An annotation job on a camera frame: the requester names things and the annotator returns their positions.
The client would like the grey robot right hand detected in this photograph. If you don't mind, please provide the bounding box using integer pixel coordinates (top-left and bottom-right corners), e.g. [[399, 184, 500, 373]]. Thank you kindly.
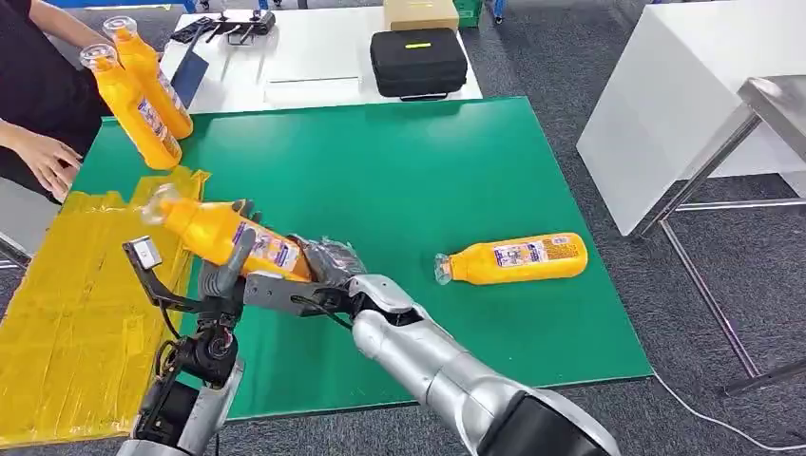
[[286, 234, 369, 293]]

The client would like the person's right hand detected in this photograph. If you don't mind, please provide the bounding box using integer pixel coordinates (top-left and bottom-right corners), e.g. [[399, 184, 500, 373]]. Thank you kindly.
[[12, 132, 85, 204]]

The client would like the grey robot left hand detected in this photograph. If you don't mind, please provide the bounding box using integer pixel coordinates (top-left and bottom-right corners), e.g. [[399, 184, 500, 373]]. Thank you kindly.
[[198, 199, 263, 303]]

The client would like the orange juice bottle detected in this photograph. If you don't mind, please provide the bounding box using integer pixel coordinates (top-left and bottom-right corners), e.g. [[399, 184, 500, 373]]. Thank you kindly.
[[433, 232, 589, 287], [79, 43, 183, 172], [139, 182, 317, 284], [102, 14, 195, 142]]

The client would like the person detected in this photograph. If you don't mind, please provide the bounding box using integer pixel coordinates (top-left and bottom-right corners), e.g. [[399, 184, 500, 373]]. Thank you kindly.
[[0, 0, 116, 204]]

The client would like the green table mat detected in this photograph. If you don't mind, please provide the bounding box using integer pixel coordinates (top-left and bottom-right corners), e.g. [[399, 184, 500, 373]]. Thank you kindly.
[[72, 96, 654, 422]]

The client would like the yellow sheet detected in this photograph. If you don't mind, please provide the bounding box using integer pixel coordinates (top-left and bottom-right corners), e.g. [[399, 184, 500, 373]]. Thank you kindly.
[[0, 166, 213, 449]]

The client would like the dark blue notebook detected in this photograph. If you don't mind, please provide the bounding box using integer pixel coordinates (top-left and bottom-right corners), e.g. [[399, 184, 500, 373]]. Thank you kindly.
[[169, 49, 211, 110]]

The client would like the white paper sheet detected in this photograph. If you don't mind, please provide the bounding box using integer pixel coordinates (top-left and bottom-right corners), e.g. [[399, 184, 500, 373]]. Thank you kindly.
[[264, 76, 362, 105]]

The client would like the white table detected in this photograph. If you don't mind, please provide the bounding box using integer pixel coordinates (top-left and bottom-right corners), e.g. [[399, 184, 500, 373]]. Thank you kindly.
[[160, 6, 484, 117]]

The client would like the black carrying case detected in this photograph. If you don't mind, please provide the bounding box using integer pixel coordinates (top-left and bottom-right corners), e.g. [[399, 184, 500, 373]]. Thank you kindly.
[[369, 28, 470, 103]]

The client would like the cardboard box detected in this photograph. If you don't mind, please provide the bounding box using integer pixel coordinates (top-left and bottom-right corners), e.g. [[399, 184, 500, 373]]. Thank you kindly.
[[382, 0, 461, 32]]

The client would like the green crate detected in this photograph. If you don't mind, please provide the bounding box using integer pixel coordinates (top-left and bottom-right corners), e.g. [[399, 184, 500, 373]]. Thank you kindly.
[[452, 0, 487, 29]]

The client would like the white cabinet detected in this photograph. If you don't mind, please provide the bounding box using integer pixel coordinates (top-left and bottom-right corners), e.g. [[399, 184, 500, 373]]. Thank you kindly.
[[575, 0, 806, 238]]

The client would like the steel bench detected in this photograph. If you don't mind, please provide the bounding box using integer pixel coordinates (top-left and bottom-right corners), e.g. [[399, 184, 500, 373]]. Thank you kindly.
[[634, 74, 806, 397]]

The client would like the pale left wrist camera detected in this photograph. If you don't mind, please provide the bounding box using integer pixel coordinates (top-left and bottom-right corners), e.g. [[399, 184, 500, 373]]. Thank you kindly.
[[122, 235, 164, 273]]

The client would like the blue frame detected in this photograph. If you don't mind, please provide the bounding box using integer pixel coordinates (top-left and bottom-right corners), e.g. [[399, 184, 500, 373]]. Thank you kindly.
[[46, 0, 197, 11]]

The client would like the white cable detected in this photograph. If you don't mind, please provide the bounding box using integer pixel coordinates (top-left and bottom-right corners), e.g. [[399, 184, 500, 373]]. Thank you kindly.
[[650, 370, 806, 454]]

